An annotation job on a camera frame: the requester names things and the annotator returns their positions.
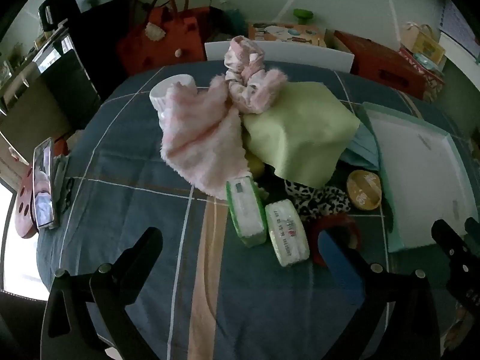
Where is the red patterned gift bag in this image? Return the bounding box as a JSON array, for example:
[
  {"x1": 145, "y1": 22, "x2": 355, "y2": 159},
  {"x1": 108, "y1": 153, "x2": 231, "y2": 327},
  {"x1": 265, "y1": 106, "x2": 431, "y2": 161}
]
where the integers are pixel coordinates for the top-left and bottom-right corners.
[{"x1": 399, "y1": 47, "x2": 447, "y2": 102}]

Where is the orange illustrated toy box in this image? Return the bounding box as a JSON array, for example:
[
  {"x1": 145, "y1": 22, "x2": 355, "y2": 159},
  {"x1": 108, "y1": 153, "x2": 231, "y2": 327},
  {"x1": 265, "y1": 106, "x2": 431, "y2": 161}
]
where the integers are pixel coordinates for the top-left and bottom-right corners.
[{"x1": 247, "y1": 22, "x2": 327, "y2": 48}]

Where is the blue face mask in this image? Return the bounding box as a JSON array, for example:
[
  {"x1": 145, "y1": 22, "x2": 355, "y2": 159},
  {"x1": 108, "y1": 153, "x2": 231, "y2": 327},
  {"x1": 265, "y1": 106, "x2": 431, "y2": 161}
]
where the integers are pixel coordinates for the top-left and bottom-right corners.
[{"x1": 339, "y1": 124, "x2": 380, "y2": 169}]

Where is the smartphone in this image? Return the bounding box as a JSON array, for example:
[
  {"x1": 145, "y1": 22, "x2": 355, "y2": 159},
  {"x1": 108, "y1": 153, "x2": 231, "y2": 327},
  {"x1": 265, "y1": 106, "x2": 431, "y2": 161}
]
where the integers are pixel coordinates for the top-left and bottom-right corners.
[{"x1": 32, "y1": 137, "x2": 57, "y2": 230}]

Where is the pink scrunchie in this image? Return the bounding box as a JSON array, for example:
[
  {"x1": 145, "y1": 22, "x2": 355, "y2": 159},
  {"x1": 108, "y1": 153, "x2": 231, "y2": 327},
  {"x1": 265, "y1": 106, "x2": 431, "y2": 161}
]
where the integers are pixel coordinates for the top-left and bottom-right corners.
[{"x1": 224, "y1": 35, "x2": 271, "y2": 115}]

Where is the red cardboard box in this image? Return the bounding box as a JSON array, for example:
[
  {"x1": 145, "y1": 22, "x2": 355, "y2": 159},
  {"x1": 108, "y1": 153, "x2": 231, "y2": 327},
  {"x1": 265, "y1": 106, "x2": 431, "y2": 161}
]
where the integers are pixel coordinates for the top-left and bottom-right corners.
[{"x1": 334, "y1": 30, "x2": 436, "y2": 100}]

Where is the white plastic bottle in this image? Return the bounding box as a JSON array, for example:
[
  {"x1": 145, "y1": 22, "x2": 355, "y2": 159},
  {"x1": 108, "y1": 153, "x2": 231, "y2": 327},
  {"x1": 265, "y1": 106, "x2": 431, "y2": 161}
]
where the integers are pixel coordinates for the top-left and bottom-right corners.
[{"x1": 149, "y1": 75, "x2": 197, "y2": 111}]

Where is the blue plaid blanket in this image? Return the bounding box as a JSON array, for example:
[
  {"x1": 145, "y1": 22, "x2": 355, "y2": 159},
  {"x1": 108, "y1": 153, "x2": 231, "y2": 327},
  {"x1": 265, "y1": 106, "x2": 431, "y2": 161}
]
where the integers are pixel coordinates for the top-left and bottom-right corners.
[{"x1": 35, "y1": 62, "x2": 480, "y2": 360}]

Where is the light green cloth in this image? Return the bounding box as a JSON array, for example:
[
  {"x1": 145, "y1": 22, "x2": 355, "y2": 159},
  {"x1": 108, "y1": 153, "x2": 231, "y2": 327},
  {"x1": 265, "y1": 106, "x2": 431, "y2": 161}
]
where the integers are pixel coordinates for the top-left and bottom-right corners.
[{"x1": 242, "y1": 82, "x2": 361, "y2": 190}]

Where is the round wooden disc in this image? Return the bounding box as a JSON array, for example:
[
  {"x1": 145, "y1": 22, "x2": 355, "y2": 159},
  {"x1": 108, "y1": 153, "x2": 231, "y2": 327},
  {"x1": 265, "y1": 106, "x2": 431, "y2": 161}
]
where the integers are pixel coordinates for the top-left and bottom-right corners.
[{"x1": 347, "y1": 170, "x2": 383, "y2": 211}]

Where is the wooden shelf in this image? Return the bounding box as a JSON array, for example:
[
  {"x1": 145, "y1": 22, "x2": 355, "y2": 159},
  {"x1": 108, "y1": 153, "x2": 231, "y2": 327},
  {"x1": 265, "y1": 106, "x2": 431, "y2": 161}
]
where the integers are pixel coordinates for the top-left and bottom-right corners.
[{"x1": 0, "y1": 32, "x2": 72, "y2": 115}]

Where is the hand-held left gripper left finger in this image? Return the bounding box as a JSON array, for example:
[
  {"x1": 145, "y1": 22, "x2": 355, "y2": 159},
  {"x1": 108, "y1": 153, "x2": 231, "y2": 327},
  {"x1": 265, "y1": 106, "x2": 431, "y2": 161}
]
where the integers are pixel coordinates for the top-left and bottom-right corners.
[{"x1": 40, "y1": 227, "x2": 164, "y2": 360}]

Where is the leopard print scrunchie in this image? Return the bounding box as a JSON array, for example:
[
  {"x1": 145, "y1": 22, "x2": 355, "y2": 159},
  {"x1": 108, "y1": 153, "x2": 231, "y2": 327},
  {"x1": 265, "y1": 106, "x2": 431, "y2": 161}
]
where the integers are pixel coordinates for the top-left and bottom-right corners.
[{"x1": 283, "y1": 179, "x2": 351, "y2": 220}]

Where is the pink fluffy cloth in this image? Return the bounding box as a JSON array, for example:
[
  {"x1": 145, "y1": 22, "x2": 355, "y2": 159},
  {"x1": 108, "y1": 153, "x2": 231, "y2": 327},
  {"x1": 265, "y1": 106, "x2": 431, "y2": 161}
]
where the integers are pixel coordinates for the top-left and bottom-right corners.
[{"x1": 159, "y1": 67, "x2": 289, "y2": 200}]

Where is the white tray with teal rim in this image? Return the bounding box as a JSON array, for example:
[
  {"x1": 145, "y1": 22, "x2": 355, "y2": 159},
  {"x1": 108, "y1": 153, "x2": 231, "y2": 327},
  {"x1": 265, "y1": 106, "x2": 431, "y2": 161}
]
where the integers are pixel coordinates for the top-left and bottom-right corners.
[{"x1": 360, "y1": 102, "x2": 475, "y2": 254}]

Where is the black kettle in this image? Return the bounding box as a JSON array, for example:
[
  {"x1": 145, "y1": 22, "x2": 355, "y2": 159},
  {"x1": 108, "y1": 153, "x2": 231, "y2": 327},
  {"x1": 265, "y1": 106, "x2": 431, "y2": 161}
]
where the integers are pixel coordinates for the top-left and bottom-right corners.
[{"x1": 37, "y1": 0, "x2": 76, "y2": 32}]

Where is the beige gift bag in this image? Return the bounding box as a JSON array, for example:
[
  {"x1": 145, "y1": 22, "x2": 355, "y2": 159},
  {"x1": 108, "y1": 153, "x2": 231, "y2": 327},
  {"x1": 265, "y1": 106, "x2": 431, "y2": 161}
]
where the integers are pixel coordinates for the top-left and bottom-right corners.
[{"x1": 401, "y1": 20, "x2": 447, "y2": 64}]

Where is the black glass cabinet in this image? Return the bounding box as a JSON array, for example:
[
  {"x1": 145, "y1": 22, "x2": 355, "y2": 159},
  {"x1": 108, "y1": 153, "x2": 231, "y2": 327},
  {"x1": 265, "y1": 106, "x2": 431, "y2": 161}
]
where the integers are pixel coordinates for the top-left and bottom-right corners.
[{"x1": 35, "y1": 47, "x2": 102, "y2": 136}]

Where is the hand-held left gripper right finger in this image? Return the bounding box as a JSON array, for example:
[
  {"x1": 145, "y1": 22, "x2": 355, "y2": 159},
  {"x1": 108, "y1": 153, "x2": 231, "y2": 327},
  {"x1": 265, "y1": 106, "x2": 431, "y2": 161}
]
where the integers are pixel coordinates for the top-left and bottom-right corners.
[{"x1": 318, "y1": 229, "x2": 441, "y2": 360}]

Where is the red felt tote bag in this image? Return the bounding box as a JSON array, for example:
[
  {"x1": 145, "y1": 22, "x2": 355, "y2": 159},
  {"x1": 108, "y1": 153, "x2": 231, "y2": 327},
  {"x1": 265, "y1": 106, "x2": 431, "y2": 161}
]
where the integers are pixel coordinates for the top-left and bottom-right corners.
[{"x1": 116, "y1": 0, "x2": 216, "y2": 77}]

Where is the beige wooden panel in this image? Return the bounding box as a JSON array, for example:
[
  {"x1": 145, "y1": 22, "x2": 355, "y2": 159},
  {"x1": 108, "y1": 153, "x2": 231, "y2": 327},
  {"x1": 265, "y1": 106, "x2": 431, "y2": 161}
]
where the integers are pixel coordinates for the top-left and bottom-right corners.
[{"x1": 0, "y1": 79, "x2": 72, "y2": 151}]

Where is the blue liquid bottle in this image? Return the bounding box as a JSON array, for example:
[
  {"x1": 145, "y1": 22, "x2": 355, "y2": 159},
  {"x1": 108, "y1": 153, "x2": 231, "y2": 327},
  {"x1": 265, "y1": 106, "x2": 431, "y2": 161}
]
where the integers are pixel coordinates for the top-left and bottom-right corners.
[{"x1": 221, "y1": 0, "x2": 246, "y2": 36}]

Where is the white foam board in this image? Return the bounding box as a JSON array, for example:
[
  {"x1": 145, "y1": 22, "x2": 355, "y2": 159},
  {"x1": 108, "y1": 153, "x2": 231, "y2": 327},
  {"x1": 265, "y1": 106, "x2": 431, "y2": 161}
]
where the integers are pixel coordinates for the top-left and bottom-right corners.
[{"x1": 204, "y1": 40, "x2": 355, "y2": 74}]

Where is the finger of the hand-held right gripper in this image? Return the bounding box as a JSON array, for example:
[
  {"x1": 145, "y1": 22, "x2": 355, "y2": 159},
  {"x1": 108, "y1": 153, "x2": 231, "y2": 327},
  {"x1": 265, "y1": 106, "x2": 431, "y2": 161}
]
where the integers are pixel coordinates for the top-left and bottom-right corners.
[
  {"x1": 430, "y1": 218, "x2": 480, "y2": 310},
  {"x1": 464, "y1": 217, "x2": 480, "y2": 244}
]

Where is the red tape ring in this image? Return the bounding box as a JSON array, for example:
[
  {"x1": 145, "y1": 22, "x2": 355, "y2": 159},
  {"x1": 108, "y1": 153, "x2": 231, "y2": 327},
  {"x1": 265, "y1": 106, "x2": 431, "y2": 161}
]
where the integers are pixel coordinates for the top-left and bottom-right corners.
[{"x1": 307, "y1": 213, "x2": 362, "y2": 267}]

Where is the pink stool with holes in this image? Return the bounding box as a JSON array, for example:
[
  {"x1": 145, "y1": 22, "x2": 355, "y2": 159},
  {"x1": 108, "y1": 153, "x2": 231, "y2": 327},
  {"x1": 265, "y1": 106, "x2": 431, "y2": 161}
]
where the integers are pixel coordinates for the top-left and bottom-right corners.
[{"x1": 15, "y1": 165, "x2": 38, "y2": 239}]

